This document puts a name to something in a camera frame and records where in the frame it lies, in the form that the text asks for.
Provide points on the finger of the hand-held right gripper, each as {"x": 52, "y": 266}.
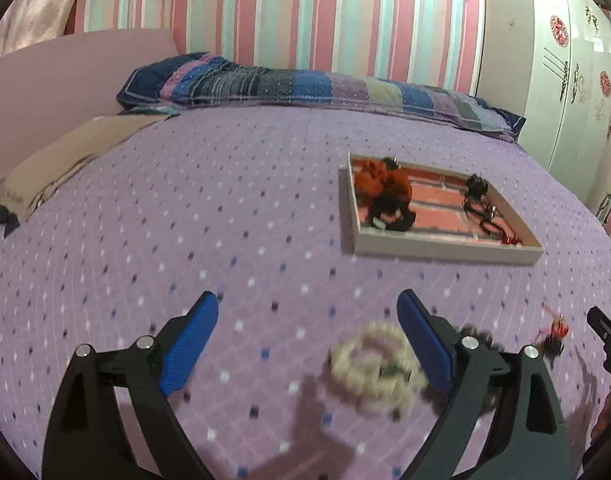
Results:
{"x": 608, "y": 335}

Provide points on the shallow tray with brick lining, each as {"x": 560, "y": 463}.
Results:
{"x": 435, "y": 195}

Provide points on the orange scrunchie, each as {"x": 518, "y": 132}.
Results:
{"x": 380, "y": 182}

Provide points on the black scrunchie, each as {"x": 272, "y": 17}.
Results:
{"x": 393, "y": 210}

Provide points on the black hair claw clip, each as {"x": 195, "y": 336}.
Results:
{"x": 476, "y": 185}

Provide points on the white wardrobe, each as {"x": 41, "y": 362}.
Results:
{"x": 575, "y": 110}

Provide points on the purple diamond pattern bedspread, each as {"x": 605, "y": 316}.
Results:
{"x": 185, "y": 220}

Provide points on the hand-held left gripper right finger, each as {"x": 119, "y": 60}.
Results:
{"x": 425, "y": 340}

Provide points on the striped patchwork pillow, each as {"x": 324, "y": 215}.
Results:
{"x": 285, "y": 85}

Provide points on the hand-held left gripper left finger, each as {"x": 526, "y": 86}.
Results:
{"x": 190, "y": 345}

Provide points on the cream scrunchie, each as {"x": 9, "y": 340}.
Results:
{"x": 355, "y": 365}

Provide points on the pink headboard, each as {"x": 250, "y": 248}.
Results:
{"x": 60, "y": 75}

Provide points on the beige folded cloth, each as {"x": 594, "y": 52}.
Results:
{"x": 70, "y": 155}

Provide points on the pink curtain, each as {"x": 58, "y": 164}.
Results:
{"x": 35, "y": 5}

